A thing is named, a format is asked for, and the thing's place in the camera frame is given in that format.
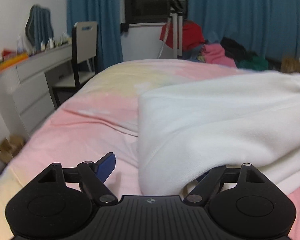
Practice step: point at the white sweatpants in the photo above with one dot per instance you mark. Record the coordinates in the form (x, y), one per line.
(186, 130)

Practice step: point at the blue curtain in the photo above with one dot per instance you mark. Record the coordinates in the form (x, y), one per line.
(107, 15)
(270, 28)

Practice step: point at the black garment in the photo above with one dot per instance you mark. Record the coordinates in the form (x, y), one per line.
(233, 49)

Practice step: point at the white dressing table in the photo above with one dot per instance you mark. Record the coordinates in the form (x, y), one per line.
(25, 100)

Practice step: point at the green garment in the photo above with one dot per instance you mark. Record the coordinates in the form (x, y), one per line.
(254, 63)

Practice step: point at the brown paper bag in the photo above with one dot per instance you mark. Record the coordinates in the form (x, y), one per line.
(290, 65)

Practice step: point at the pink garment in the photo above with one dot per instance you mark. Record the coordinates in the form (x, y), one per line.
(215, 54)

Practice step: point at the left blue curtain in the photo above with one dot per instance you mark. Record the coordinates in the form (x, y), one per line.
(107, 15)

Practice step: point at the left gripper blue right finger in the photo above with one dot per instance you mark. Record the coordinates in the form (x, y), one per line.
(202, 192)

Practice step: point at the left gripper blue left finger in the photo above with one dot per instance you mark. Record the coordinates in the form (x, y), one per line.
(93, 175)

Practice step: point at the red garment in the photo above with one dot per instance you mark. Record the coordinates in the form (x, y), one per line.
(191, 35)

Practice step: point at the wavy vanity mirror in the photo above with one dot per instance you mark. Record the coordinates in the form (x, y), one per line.
(39, 27)

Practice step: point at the right blue curtain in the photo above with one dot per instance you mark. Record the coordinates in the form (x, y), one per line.
(270, 28)

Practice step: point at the orange box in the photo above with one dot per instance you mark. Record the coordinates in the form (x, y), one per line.
(12, 61)

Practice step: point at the cardboard box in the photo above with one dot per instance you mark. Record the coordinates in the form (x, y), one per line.
(9, 148)

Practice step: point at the beige black chair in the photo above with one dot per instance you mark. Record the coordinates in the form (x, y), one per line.
(84, 48)

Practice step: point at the pastel bed sheet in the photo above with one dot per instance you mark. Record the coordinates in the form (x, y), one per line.
(104, 117)

